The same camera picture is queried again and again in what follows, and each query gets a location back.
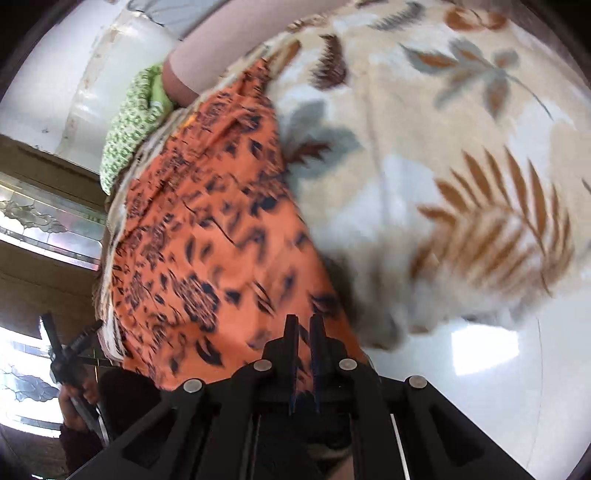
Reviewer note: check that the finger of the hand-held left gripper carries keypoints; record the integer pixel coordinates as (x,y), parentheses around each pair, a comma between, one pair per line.
(51,339)
(85,339)

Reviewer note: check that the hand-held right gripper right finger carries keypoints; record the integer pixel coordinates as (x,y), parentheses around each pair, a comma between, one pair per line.
(315,369)

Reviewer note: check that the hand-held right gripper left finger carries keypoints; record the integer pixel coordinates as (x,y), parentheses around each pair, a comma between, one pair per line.
(293,369)

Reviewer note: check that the orange black floral garment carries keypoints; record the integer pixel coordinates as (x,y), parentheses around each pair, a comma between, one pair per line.
(207,230)

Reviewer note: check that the person's left forearm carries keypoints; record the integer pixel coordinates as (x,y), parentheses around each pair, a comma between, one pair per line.
(81,447)

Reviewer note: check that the person's left hand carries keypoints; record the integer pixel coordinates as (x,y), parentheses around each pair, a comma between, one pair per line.
(76,399)

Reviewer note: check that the green patterned pillow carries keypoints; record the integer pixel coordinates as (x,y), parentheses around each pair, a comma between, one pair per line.
(129,134)

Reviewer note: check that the beige leaf printed blanket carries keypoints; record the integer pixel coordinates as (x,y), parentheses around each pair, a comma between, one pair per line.
(415,138)

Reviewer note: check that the pink quilted mattress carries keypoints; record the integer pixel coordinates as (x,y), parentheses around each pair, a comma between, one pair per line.
(207,60)

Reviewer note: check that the grey quilted pillow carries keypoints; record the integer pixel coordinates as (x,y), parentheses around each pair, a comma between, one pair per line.
(184,14)

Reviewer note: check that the brown wooden window frame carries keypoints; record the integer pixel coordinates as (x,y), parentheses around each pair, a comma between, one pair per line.
(41,290)

